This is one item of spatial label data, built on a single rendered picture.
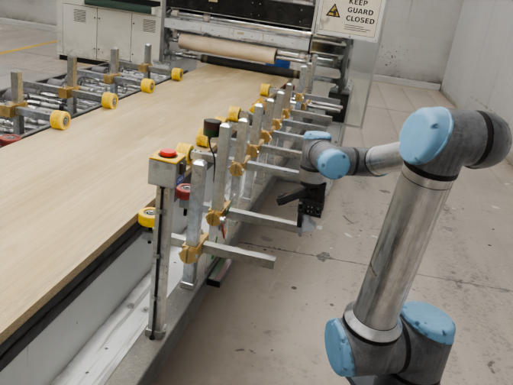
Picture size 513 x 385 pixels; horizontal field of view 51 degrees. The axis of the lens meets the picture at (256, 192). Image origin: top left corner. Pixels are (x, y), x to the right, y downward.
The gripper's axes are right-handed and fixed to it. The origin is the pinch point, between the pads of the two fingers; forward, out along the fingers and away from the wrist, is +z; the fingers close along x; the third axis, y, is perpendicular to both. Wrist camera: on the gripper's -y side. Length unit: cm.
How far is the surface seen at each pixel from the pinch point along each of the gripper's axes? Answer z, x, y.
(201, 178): -26.5, -30.9, -26.4
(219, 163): -22.9, -5.9, -28.7
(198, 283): 11.5, -26.8, -26.7
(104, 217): -10, -34, -56
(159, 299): -1, -57, -28
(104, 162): -10, 8, -78
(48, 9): 18, 824, -644
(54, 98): -5, 104, -162
